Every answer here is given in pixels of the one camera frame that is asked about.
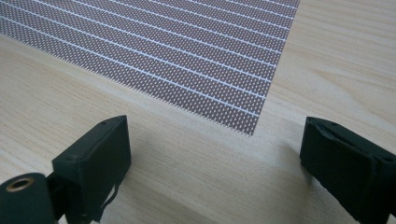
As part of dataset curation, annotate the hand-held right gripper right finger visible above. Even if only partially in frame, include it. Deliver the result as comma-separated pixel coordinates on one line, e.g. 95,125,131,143
299,116,396,224

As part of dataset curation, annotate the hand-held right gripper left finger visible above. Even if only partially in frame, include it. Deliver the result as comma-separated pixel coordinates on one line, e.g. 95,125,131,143
50,114,133,224

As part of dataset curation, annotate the grey white striped placemat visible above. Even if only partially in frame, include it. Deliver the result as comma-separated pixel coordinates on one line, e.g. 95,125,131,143
0,0,302,137

